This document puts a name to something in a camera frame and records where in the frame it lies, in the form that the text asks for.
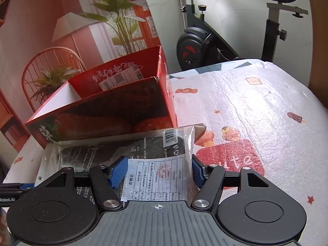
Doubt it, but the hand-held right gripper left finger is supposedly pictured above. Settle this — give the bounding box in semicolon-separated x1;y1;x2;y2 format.
38;156;128;211

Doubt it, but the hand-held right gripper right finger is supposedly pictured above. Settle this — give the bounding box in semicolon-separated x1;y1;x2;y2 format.
191;154;270;213

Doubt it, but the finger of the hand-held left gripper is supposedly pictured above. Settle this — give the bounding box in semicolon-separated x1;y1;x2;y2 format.
0;183;35;190

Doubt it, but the clear packet with dark cloth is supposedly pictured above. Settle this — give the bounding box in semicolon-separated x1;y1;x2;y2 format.
34;123;207;203

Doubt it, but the red strawberry cardboard box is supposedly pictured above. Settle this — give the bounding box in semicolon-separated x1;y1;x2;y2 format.
25;45;178;149

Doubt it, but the black exercise bike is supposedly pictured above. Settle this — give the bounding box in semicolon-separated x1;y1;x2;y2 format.
161;0;309;71

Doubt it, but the brown wooden panel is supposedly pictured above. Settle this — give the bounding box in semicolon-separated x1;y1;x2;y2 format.
306;0;328;103

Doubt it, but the printed room wall backdrop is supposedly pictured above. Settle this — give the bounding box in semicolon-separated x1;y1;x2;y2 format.
0;0;167;159

